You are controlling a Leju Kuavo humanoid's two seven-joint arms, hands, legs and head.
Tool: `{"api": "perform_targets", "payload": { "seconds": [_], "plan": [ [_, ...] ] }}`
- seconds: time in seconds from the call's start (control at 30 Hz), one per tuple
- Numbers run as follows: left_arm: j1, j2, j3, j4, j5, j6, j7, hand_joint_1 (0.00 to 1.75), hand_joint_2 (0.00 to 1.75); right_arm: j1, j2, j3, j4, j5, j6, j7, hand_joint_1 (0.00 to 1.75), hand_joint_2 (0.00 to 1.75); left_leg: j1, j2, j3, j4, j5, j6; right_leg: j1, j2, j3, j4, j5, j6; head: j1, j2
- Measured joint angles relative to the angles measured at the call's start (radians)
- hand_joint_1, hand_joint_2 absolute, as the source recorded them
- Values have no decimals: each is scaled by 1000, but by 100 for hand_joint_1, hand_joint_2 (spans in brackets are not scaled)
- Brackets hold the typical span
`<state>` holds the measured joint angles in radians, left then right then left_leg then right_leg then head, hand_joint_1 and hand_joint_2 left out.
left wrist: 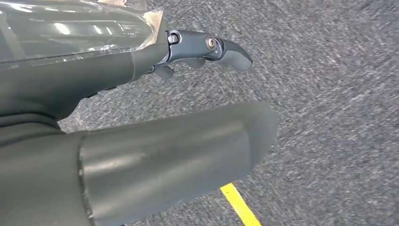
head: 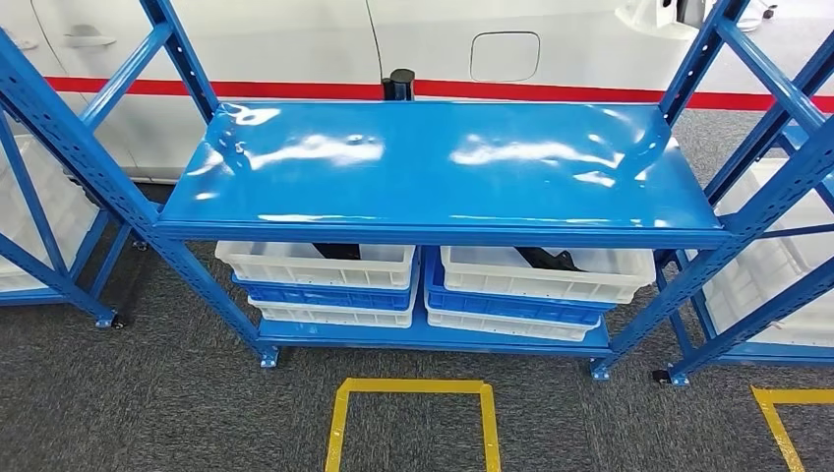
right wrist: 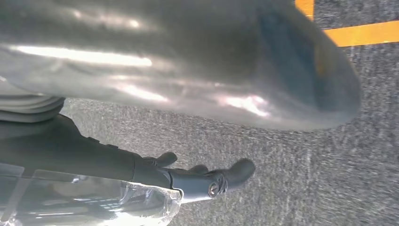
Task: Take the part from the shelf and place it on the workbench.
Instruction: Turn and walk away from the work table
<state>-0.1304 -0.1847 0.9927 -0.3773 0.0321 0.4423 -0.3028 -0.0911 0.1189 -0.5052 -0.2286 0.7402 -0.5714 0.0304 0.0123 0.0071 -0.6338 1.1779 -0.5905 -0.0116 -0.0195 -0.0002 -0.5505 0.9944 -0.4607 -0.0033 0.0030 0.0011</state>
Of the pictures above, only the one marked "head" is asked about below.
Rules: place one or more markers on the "blue steel shelf rack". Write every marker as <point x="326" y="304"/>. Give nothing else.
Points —
<point x="39" y="267"/>
<point x="423" y="169"/>
<point x="749" y="322"/>

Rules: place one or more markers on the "yellow floor tape square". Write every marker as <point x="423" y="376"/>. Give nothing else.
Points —
<point x="410" y="385"/>

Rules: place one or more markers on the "small white screw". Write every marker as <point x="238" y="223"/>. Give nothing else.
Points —
<point x="240" y="147"/>

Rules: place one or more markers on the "white car body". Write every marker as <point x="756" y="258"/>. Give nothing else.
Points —
<point x="293" y="39"/>

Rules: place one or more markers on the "black curved bracket part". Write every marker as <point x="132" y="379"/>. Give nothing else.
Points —
<point x="335" y="251"/>
<point x="547" y="259"/>

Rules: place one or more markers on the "black barrier post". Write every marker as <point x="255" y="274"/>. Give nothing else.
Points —
<point x="399" y="85"/>

